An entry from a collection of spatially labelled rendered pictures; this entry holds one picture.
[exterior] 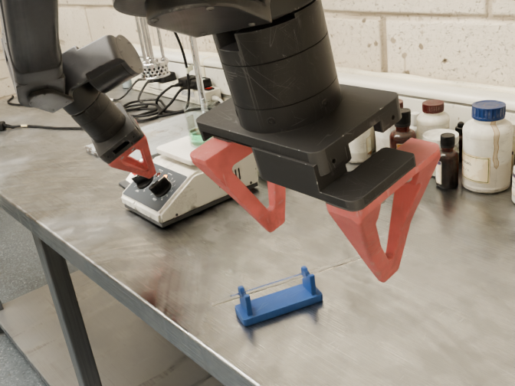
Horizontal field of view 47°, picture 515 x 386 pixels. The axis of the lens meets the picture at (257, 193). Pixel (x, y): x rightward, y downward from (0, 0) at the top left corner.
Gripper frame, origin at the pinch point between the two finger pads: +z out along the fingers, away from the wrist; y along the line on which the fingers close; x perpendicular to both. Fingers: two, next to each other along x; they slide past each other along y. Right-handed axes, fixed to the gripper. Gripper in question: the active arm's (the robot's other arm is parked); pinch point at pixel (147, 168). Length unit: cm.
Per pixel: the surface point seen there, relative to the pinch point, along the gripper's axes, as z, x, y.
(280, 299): 5.5, -5.0, -33.2
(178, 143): 5.0, -5.7, 8.8
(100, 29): 22, -5, 134
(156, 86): 27, -8, 80
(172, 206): 5.4, 0.7, -4.3
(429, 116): 22.6, -42.1, -6.2
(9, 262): 78, 88, 144
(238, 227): 11.0, -5.4, -11.6
